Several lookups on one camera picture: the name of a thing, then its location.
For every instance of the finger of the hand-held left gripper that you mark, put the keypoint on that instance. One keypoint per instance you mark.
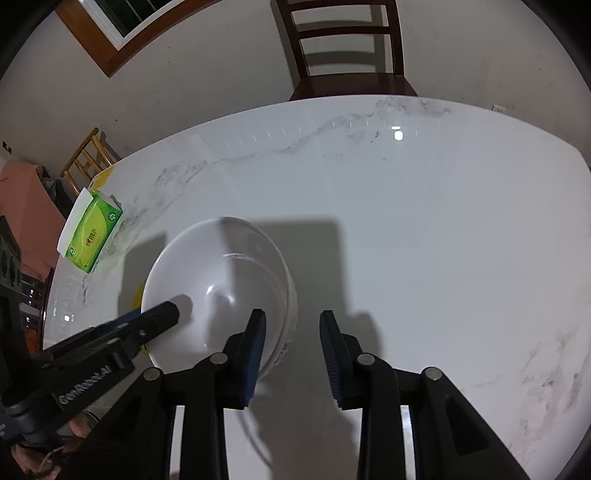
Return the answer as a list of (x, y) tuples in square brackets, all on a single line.
[(154, 321)]

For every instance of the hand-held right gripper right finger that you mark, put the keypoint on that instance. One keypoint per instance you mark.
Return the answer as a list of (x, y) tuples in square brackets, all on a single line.
[(330, 355)]

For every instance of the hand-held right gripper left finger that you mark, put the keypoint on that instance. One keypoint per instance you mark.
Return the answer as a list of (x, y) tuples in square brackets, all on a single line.
[(254, 357)]

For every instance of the white bowl with blue print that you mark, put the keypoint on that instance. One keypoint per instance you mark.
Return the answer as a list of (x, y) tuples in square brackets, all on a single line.
[(221, 277)]

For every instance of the person's left hand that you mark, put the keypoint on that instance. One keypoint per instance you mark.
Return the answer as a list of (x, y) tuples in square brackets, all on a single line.
[(78, 429)]

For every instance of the yellow sticker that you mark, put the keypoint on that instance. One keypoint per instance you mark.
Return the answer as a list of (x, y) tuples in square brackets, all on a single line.
[(138, 295)]

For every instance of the orange object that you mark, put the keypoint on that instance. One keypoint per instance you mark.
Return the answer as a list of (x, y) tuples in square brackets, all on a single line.
[(32, 340)]

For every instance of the dark brown wooden chair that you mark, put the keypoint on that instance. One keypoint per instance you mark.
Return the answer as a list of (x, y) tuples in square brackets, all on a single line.
[(32, 300)]

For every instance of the green tissue box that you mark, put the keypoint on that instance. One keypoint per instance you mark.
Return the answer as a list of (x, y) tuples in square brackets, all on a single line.
[(92, 235)]

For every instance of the yellow paper sheet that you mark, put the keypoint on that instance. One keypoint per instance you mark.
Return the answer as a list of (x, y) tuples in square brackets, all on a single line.
[(105, 174)]

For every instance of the light bamboo chair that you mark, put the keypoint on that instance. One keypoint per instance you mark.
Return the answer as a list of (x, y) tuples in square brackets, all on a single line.
[(83, 146)]

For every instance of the wood-framed window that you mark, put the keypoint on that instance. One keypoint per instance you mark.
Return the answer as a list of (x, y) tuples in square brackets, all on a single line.
[(99, 50)]

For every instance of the wall socket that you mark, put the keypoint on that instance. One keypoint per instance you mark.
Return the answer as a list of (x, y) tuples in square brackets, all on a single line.
[(499, 108)]

